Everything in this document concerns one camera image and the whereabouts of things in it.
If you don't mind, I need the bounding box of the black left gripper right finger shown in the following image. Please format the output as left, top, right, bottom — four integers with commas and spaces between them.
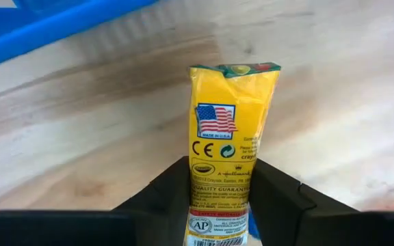
250, 158, 362, 246

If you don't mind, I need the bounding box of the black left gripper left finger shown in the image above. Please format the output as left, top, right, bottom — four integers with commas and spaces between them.
112, 156, 191, 246

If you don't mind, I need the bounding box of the yellow Crayola crayon box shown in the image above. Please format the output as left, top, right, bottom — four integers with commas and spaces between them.
182, 61, 282, 246

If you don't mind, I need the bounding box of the blue plastic basket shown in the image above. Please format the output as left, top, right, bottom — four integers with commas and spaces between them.
0, 0, 159, 72

